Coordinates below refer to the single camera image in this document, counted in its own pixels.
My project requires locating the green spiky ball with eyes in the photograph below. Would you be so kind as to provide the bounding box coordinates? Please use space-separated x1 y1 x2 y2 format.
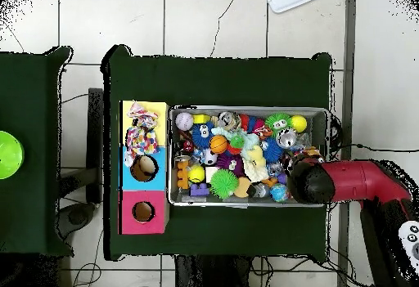
264 112 293 137

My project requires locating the plain green spiky ball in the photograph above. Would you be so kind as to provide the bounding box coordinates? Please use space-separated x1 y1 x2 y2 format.
209 168 239 200

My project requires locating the wire mesh bin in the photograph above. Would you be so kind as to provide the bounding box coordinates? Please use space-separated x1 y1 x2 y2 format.
167 104 330 209

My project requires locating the blue spiky ball with eyes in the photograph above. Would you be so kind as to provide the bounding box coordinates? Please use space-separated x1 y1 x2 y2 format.
191 121 215 150

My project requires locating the globe print ball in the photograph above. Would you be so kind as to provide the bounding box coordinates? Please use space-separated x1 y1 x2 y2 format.
269 182 291 203

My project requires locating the small orange basketball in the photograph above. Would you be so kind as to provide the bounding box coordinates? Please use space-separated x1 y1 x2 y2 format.
209 134 229 155

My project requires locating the side table with green cloth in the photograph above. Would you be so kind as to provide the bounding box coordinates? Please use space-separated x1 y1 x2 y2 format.
0 46 74 257

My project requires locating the yellow foam ball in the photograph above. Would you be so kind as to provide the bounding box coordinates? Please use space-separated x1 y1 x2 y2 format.
290 114 308 133

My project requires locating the black cable on floor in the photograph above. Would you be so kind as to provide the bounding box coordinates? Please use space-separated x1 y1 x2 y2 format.
330 141 419 153

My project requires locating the crushed silver drink can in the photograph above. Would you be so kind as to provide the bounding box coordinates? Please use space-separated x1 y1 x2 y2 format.
217 110 242 132

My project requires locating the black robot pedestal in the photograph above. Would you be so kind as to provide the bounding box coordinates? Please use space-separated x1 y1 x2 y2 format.
174 255 253 287

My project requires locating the bright green bowl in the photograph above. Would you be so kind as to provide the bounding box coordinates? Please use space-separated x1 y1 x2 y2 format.
0 130 25 180

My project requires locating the black stand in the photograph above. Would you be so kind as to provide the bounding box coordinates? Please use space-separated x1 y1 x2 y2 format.
58 87 104 235

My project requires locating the crushed black red can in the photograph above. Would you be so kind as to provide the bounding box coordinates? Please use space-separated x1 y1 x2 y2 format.
179 139 196 155

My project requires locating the white baseball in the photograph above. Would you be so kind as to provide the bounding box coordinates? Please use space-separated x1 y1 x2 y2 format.
175 112 195 132

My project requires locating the wooden box with three holes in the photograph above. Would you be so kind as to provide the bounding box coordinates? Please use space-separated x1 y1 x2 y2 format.
117 100 170 235

